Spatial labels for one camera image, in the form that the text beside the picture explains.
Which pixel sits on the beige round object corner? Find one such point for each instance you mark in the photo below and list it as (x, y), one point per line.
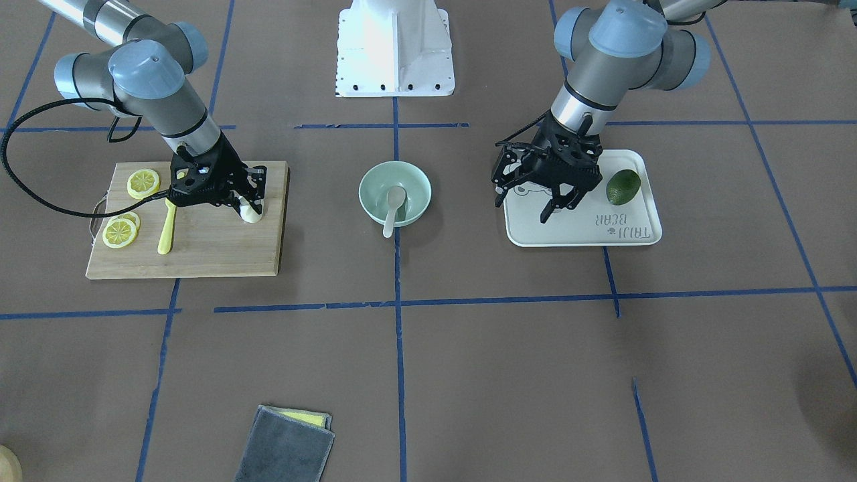
(11, 470)

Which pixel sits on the bamboo cutting board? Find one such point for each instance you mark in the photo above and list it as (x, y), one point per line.
(208, 241)

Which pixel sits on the green avocado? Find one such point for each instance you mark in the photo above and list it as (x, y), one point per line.
(622, 187)

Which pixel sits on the grey folded cloth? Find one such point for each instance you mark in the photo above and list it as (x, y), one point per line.
(280, 448)

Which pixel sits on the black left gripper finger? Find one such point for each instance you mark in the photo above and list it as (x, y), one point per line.
(507, 177)
(563, 197)

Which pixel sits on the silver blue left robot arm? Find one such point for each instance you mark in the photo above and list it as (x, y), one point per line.
(624, 46)

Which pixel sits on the lemon slice lower front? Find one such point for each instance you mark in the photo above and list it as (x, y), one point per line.
(119, 233)

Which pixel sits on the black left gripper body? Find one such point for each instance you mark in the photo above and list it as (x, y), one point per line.
(533, 159)

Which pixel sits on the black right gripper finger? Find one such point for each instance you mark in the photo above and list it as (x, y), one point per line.
(258, 176)
(239, 204)

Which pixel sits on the white ceramic spoon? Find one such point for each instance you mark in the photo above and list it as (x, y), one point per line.
(395, 198)

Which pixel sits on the yellow plastic knife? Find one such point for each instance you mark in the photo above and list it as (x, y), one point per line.
(165, 244)

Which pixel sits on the mint green bowl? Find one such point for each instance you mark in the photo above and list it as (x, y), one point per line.
(376, 183)

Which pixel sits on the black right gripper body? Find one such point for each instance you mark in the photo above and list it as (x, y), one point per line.
(229, 167)

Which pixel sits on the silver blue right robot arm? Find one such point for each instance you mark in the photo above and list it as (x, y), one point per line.
(144, 76)

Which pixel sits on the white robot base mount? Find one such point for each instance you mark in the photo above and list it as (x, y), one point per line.
(394, 49)

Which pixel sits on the lemon slice lower back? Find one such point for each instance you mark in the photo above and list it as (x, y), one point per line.
(131, 217)

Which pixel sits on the yellow sponge cloth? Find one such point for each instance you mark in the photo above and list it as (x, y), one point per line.
(319, 419)

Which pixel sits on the lemon slice upper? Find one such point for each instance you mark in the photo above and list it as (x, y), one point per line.
(143, 183)

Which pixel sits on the white plastic tray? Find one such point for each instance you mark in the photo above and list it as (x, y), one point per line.
(595, 222)

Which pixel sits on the lemon slice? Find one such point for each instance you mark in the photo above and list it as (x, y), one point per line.
(131, 217)
(143, 183)
(119, 233)

